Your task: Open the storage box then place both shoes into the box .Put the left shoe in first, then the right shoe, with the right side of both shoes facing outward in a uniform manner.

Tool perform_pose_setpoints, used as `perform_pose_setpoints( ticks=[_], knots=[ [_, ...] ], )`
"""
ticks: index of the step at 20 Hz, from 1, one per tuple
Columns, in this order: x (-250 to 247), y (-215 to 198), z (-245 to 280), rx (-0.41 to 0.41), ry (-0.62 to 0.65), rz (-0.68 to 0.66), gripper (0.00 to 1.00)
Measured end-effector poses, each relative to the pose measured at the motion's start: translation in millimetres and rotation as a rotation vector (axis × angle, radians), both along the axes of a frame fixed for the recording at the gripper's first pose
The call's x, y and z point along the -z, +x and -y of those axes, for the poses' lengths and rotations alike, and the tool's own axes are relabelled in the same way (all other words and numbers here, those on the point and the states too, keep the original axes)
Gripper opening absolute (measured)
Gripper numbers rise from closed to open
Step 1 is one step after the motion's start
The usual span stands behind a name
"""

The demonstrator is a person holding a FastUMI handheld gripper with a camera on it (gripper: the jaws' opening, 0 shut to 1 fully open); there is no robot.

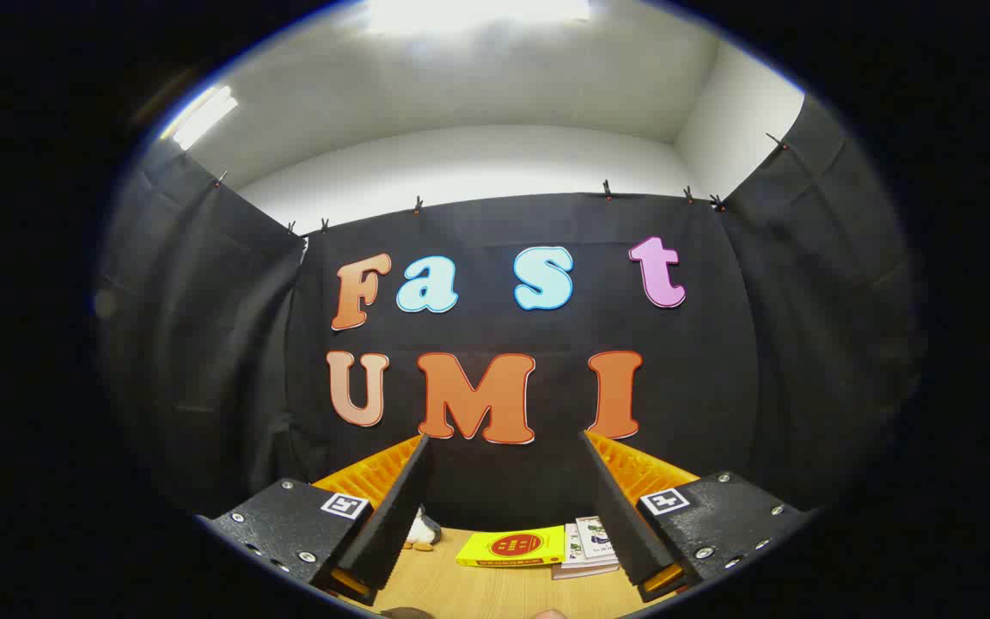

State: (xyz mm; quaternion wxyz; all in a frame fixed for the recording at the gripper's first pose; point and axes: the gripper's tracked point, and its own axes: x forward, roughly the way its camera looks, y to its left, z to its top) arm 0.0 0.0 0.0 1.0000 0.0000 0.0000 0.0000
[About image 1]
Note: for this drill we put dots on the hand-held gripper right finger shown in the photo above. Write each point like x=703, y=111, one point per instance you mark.
x=620, y=516

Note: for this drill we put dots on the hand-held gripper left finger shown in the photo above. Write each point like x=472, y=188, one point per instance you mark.
x=400, y=516

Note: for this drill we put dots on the penguin plush toy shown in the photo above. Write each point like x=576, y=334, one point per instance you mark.
x=422, y=533

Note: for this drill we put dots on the brown-spined book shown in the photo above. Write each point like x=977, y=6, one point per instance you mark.
x=581, y=573

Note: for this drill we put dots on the yellow book with red circle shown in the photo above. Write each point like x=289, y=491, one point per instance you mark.
x=512, y=547

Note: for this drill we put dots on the ceiling strip light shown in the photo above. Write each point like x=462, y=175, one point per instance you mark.
x=203, y=116

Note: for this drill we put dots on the large ceiling light panel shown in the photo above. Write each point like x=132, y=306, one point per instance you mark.
x=478, y=13

